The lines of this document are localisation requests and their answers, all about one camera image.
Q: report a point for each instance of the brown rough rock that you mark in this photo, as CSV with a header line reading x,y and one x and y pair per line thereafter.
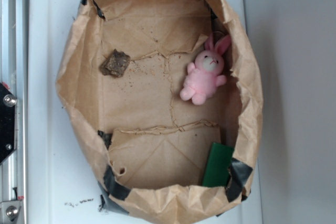
x,y
116,64

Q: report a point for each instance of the brown paper bag tray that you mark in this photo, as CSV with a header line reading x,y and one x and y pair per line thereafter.
x,y
146,146

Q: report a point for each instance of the pink plush bunny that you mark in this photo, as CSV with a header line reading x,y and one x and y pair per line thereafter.
x,y
204,75

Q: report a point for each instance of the green rectangular block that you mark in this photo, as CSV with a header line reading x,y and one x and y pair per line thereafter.
x,y
216,171

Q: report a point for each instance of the black bracket plate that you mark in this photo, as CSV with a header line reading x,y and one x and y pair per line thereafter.
x,y
8,123

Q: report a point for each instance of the aluminium frame rail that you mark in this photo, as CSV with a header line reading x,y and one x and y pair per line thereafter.
x,y
14,50

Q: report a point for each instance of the silver corner bracket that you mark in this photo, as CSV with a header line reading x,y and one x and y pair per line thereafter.
x,y
10,211

